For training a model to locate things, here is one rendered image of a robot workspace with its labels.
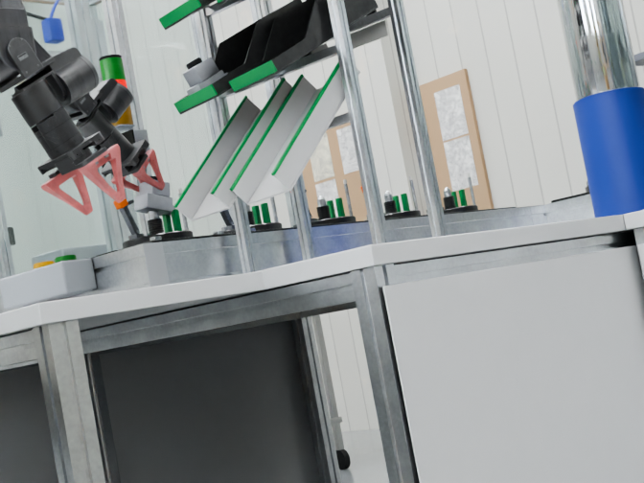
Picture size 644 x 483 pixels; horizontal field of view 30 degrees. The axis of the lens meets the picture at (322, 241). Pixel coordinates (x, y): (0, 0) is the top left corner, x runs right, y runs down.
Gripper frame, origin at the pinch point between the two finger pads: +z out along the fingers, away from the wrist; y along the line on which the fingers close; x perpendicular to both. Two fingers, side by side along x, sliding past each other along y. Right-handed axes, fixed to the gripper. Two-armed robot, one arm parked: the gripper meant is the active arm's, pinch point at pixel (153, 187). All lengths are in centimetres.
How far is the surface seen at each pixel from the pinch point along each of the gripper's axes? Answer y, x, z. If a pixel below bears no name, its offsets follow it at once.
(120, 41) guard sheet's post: 17.3, -33.9, -17.4
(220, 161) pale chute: -22.1, 0.9, -1.2
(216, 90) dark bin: -33.2, 0.0, -14.6
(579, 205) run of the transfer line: -25, -74, 91
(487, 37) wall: 193, -387, 213
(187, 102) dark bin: -24.3, -0.8, -14.2
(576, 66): -57, -60, 42
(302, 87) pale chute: -38.4, -11.5, -2.8
